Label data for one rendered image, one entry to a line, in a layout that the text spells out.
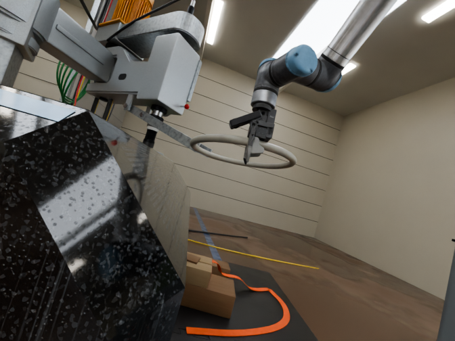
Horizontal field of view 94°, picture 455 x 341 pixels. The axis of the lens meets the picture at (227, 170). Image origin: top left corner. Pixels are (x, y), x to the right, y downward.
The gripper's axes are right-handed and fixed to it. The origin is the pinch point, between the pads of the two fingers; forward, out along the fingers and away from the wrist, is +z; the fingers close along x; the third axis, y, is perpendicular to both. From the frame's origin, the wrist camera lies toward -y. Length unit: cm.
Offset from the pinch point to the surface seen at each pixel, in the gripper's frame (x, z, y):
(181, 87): 52, -44, -44
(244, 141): -1.4, -6.1, -1.9
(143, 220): -38.3, 20.0, -17.1
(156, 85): 43, -38, -56
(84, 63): 58, -48, -111
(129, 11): 77, -105, -105
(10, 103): -42, 7, -40
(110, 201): -40.8, 17.8, -21.9
